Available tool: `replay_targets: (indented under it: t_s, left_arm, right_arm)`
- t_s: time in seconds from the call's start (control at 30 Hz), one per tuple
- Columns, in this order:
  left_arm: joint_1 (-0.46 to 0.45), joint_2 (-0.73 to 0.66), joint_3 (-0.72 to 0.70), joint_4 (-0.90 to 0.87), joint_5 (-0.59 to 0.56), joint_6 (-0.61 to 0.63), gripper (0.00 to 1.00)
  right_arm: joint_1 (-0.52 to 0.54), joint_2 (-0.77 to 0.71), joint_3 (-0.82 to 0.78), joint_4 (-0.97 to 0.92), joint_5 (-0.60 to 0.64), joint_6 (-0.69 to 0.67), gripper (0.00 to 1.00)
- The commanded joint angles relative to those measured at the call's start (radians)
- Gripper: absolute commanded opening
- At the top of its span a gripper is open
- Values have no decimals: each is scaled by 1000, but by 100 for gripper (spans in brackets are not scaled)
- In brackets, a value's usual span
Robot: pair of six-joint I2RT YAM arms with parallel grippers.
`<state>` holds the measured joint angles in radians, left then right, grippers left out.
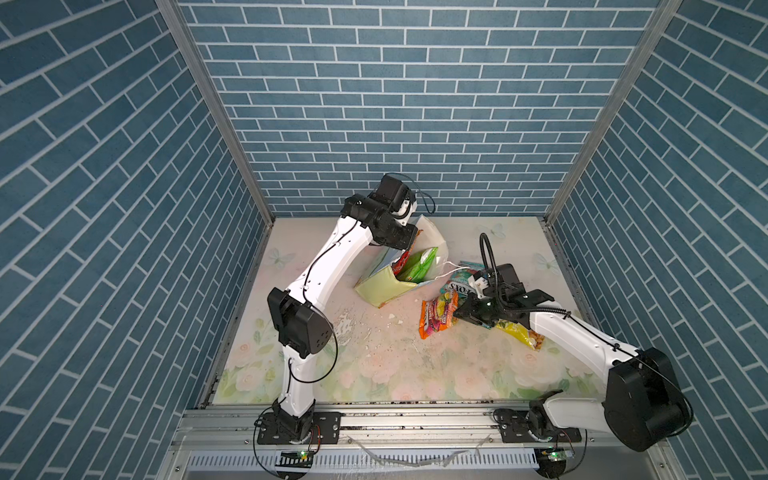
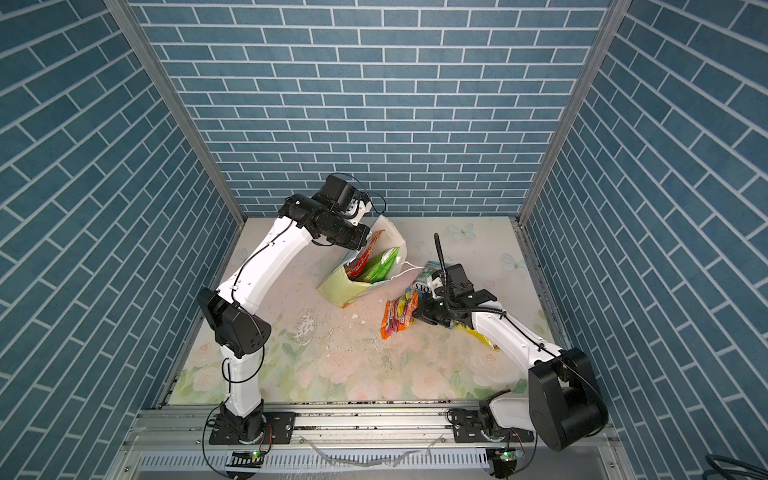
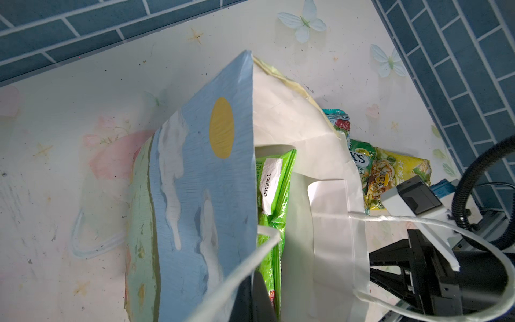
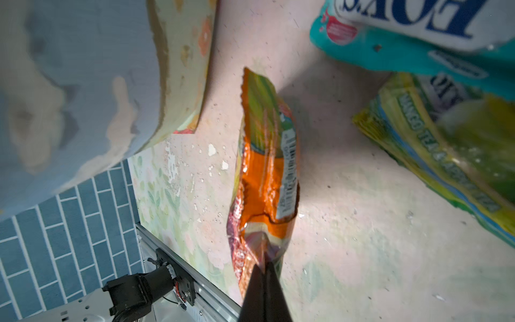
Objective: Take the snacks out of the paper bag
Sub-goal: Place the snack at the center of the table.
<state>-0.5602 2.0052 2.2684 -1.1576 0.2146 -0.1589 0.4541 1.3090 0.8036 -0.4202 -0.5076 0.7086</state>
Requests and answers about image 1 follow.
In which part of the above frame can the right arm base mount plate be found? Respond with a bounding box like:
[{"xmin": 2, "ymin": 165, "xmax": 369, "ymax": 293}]
[{"xmin": 491, "ymin": 408, "xmax": 583, "ymax": 444}]

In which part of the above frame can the teal Fox's candy bag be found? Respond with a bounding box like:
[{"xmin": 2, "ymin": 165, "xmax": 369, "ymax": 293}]
[{"xmin": 439, "ymin": 261, "xmax": 484, "ymax": 301}]

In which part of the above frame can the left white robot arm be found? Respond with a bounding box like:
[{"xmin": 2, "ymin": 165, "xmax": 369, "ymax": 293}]
[{"xmin": 267, "ymin": 173, "xmax": 417, "ymax": 420}]

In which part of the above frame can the green snack packet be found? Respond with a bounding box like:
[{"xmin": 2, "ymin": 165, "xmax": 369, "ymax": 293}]
[{"xmin": 396, "ymin": 247, "xmax": 438, "ymax": 283}]

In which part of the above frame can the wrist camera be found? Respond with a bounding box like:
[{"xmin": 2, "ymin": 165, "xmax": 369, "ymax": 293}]
[
  {"xmin": 468, "ymin": 269, "xmax": 497, "ymax": 299},
  {"xmin": 394, "ymin": 199, "xmax": 418, "ymax": 225}
]

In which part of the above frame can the orange Fox's fruit candy bag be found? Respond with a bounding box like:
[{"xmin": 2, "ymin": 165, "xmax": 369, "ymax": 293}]
[{"xmin": 418, "ymin": 290, "xmax": 459, "ymax": 340}]

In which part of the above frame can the black corrugated cable conduit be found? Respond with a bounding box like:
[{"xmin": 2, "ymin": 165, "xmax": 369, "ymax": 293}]
[{"xmin": 478, "ymin": 232, "xmax": 571, "ymax": 319}]

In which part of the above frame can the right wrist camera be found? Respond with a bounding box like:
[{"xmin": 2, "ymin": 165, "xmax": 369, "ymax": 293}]
[{"xmin": 468, "ymin": 269, "xmax": 497, "ymax": 299}]

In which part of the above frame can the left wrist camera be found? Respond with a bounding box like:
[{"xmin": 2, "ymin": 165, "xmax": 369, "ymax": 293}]
[{"xmin": 394, "ymin": 199, "xmax": 418, "ymax": 225}]

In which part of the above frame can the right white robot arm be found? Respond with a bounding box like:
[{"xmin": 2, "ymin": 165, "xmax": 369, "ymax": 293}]
[{"xmin": 455, "ymin": 264, "xmax": 694, "ymax": 452}]

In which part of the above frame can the yellow-green snack packet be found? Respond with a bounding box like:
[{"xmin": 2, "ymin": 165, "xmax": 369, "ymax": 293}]
[{"xmin": 495, "ymin": 320, "xmax": 545, "ymax": 351}]

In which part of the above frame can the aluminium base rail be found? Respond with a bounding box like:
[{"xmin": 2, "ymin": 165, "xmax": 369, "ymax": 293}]
[{"xmin": 158, "ymin": 402, "xmax": 684, "ymax": 479}]

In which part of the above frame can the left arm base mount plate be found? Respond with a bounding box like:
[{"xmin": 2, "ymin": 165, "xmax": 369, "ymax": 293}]
[{"xmin": 256, "ymin": 409, "xmax": 342, "ymax": 446}]

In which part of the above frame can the floral paper gift bag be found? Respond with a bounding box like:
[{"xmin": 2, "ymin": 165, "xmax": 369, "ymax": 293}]
[{"xmin": 354, "ymin": 216, "xmax": 468, "ymax": 308}]

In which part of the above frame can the red snack packet in bag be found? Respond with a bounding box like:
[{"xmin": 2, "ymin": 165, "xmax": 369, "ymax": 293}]
[{"xmin": 391, "ymin": 250, "xmax": 411, "ymax": 276}]

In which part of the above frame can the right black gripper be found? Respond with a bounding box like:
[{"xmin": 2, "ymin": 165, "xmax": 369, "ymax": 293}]
[{"xmin": 451, "ymin": 292, "xmax": 504, "ymax": 327}]

